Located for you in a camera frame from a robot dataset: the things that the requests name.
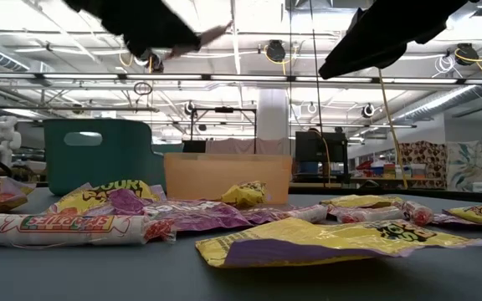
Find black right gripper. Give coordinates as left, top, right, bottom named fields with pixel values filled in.
left=318, top=0, right=470, bottom=79

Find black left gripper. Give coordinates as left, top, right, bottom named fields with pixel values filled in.
left=63, top=0, right=203, bottom=55

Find long ceiling light bar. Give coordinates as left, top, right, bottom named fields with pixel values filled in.
left=0, top=71, right=482, bottom=86

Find large black monitor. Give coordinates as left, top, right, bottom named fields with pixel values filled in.
left=294, top=130, right=349, bottom=164

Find small black monitor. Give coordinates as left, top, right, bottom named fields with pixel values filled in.
left=182, top=140, right=208, bottom=154

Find brown patterned cloth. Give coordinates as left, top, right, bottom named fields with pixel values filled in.
left=397, top=140, right=449, bottom=190

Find white square pillar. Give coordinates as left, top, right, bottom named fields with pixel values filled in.
left=256, top=87, right=291, bottom=141

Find green plastic bin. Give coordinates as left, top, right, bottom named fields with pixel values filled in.
left=43, top=118, right=185, bottom=197

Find pink hanging cloth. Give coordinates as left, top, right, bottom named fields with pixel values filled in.
left=204, top=137, right=287, bottom=156

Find orange plastic bin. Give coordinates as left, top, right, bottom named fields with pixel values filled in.
left=163, top=152, right=294, bottom=206

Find floral patterned cloth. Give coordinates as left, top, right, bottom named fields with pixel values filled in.
left=445, top=140, right=482, bottom=193

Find black cable ring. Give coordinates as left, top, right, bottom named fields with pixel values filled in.
left=132, top=80, right=154, bottom=97

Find yellow hanging cable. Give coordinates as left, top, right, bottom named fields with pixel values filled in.
left=377, top=69, right=410, bottom=190

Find black hanging cable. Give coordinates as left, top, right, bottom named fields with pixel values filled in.
left=310, top=0, right=326, bottom=189

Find black rack frame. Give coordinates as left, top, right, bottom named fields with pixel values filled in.
left=188, top=106, right=259, bottom=155

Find black table frame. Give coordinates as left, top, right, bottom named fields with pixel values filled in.
left=0, top=180, right=482, bottom=205

